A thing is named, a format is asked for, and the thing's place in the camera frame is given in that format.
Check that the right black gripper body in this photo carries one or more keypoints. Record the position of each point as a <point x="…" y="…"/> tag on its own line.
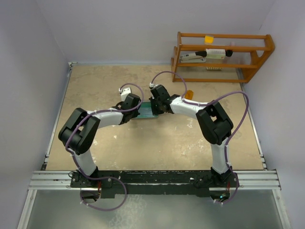
<point x="157" y="109"/>

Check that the white red box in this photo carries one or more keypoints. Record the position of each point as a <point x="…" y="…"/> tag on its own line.
<point x="215" y="54"/>

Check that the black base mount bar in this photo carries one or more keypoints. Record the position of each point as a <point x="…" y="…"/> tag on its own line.
<point x="201" y="183"/>

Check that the orange sunglasses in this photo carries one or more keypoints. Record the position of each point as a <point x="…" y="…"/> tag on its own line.
<point x="189" y="95"/>

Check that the staples strip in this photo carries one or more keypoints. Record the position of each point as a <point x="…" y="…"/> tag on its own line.
<point x="214" y="68"/>

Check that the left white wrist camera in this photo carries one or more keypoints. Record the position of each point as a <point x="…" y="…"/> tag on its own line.
<point x="124" y="92"/>

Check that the white stapler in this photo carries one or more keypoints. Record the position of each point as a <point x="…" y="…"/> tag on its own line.
<point x="194" y="57"/>

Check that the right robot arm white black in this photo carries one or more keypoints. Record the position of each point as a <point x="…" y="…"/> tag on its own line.
<point x="214" y="122"/>

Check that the grey-brown glasses case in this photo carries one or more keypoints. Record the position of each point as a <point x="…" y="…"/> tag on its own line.
<point x="146" y="117"/>

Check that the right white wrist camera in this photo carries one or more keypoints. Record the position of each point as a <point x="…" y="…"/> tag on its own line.
<point x="152" y="85"/>

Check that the black round knob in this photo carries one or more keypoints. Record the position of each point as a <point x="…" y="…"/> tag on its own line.
<point x="228" y="53"/>

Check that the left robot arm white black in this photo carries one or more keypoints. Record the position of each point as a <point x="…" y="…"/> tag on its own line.
<point x="79" y="131"/>

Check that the wooden shelf rack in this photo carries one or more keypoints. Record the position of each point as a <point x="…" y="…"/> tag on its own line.
<point x="244" y="53"/>

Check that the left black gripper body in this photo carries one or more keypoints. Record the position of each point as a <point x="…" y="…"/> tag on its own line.
<point x="134" y="113"/>

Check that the light blue cleaning cloth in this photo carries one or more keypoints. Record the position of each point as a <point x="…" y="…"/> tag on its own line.
<point x="145" y="111"/>

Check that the yellow sticky note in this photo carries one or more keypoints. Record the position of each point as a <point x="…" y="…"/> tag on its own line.
<point x="208" y="39"/>

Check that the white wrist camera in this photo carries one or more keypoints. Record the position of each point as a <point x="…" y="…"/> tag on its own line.
<point x="152" y="85"/>
<point x="124" y="92"/>

